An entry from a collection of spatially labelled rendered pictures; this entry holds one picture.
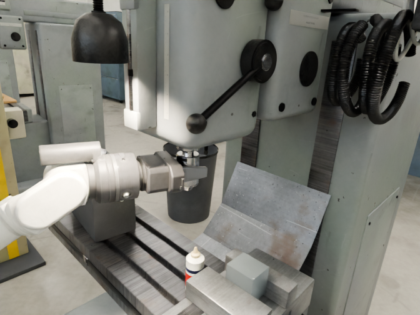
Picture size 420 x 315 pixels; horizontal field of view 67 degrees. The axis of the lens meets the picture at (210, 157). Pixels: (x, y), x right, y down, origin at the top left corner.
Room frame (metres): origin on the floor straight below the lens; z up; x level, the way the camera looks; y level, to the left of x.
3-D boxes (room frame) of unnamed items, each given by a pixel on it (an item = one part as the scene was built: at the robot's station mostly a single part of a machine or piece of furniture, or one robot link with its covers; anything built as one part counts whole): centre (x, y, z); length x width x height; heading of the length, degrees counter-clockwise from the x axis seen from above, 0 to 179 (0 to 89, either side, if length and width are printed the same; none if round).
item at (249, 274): (0.49, -0.08, 1.07); 0.06 x 0.05 x 0.06; 48
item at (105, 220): (0.84, 0.32, 1.06); 0.22 x 0.12 x 0.20; 40
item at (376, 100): (0.66, -0.28, 1.45); 0.18 x 0.16 x 0.21; 136
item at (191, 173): (0.58, 0.03, 1.24); 0.06 x 0.02 x 0.03; 118
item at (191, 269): (0.57, 0.02, 1.01); 0.04 x 0.04 x 0.11
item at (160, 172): (0.56, 0.13, 1.23); 0.13 x 0.12 x 0.10; 28
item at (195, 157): (0.61, 0.04, 1.26); 0.05 x 0.05 x 0.01
